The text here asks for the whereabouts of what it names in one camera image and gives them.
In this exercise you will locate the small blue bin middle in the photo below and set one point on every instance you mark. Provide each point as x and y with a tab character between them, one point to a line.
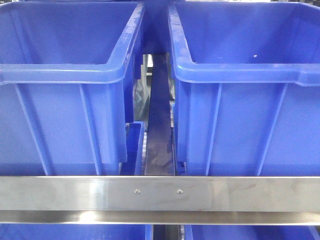
134	144

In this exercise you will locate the blue plastic bin rear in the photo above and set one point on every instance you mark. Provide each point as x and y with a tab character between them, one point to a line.
156	35

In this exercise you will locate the blue plastic bin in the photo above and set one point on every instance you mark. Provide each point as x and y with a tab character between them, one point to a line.
156	35
67	73
247	87

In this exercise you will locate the blue plastic bin right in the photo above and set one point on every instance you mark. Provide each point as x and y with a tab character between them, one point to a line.
247	87

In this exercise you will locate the blue plastic bin left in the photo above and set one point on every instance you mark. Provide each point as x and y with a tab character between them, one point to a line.
67	73

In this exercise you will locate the blue bin lower right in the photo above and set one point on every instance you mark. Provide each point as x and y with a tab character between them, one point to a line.
250	232

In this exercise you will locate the blue bin lower left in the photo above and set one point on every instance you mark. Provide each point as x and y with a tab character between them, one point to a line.
76	232

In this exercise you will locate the steel shelf front rail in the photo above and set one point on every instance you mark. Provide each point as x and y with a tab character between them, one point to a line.
195	200

